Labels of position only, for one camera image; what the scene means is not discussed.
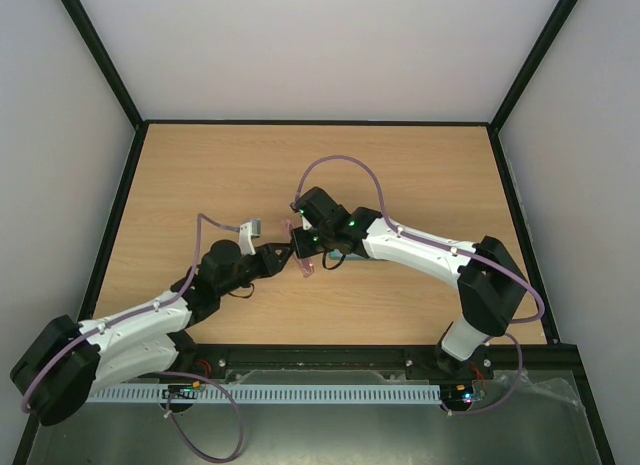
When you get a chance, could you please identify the black cage frame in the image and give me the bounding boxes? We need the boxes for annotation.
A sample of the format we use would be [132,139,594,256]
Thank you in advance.
[12,0,616,465]

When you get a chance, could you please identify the black aluminium front rail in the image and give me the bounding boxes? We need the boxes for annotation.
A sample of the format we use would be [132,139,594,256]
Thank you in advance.
[172,344,585,383]

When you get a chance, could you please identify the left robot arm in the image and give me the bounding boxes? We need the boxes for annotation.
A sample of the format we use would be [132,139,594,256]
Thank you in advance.
[10,240,294,426]

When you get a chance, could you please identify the pink sunglasses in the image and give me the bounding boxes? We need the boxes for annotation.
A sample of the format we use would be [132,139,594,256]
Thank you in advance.
[282,217,317,279]

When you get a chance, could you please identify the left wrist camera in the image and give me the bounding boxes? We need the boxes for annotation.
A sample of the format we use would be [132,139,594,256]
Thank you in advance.
[238,218,262,255]

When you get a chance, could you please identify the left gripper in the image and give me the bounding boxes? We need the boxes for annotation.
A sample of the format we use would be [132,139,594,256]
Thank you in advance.
[218,243,293,297]

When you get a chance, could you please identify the light blue cable duct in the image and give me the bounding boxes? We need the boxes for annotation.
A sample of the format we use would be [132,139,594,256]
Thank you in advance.
[88,383,441,405]

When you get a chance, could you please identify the left circuit board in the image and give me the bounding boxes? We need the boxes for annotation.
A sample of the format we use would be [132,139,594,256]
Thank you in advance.
[160,381,207,400]

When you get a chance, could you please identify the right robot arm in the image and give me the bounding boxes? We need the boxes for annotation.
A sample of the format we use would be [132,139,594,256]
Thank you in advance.
[291,187,525,377]

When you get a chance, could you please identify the right circuit board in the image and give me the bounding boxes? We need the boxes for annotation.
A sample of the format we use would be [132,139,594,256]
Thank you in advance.
[440,380,487,412]

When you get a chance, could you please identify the circuit board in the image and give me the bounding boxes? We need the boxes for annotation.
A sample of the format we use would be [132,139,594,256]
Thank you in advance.
[160,381,207,400]
[440,380,487,412]

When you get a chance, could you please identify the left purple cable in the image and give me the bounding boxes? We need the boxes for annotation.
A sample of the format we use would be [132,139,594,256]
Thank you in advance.
[20,213,245,461]

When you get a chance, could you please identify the grey-green glasses case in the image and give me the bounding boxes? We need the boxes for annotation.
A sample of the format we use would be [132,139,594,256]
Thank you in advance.
[328,250,364,261]

